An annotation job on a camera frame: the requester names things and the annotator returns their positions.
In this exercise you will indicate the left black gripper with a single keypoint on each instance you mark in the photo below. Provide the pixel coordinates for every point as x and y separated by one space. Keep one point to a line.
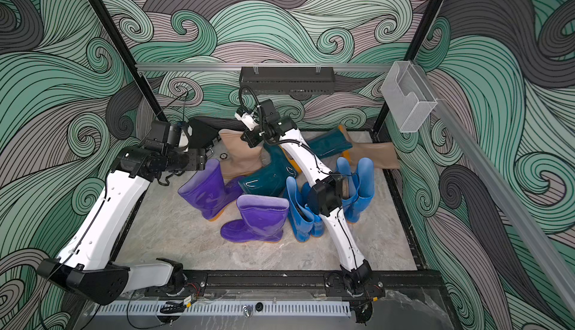
197 158

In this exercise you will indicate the aluminium rail back wall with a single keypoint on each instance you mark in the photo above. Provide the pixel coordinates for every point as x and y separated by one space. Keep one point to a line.
236 67

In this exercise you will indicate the purple boot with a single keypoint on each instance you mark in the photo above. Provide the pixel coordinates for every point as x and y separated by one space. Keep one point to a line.
207 191
262 219

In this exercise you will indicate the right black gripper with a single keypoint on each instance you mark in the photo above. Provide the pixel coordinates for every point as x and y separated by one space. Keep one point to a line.
248 136

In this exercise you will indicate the black case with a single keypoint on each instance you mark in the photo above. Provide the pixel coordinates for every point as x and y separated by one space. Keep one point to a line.
202 135

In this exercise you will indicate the beige boot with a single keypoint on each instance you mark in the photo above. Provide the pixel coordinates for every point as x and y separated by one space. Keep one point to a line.
383 155
242 159

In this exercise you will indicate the teal boot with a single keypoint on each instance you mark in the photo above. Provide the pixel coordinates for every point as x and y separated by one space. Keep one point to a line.
330 144
271 179

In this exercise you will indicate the blue boot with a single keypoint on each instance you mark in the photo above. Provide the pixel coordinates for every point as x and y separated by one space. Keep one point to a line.
318 226
300 217
350 183
365 190

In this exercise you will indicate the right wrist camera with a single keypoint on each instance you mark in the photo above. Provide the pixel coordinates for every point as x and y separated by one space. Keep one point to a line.
247 118

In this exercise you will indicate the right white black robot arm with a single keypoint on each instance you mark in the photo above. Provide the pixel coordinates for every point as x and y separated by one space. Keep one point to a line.
264 124

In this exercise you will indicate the white slotted cable duct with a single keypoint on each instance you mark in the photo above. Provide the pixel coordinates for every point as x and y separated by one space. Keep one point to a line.
234 308

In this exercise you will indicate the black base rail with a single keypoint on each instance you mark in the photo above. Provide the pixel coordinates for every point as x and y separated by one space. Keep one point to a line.
323 282

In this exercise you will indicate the aluminium rail wall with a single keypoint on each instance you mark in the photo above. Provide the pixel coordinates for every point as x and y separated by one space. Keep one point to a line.
236 67
454 109

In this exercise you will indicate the white mesh wall basket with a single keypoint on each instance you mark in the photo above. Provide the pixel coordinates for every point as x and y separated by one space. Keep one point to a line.
408 94

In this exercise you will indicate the aluminium rail right wall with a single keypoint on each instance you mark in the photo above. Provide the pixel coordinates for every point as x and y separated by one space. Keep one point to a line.
454 109

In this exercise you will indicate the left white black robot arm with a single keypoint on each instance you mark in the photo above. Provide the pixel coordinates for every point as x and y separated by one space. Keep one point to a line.
85 266

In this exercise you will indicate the blue boot front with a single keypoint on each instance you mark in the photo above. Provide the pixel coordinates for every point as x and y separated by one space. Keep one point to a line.
318 226

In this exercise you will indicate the black wall shelf tray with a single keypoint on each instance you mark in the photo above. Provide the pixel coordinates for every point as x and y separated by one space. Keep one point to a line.
288 79

